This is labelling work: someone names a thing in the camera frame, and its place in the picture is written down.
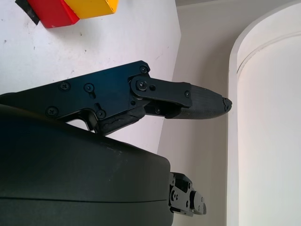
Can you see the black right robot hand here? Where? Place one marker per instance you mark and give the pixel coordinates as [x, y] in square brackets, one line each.
[70, 164]

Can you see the red wooden block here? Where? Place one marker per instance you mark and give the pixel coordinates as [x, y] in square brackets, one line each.
[53, 13]

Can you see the yellow wooden block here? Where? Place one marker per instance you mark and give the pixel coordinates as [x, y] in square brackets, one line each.
[94, 8]

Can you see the black tape strip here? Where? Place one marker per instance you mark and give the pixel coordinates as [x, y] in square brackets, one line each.
[29, 11]

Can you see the white rounded column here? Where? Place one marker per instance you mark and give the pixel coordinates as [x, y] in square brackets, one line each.
[268, 117]

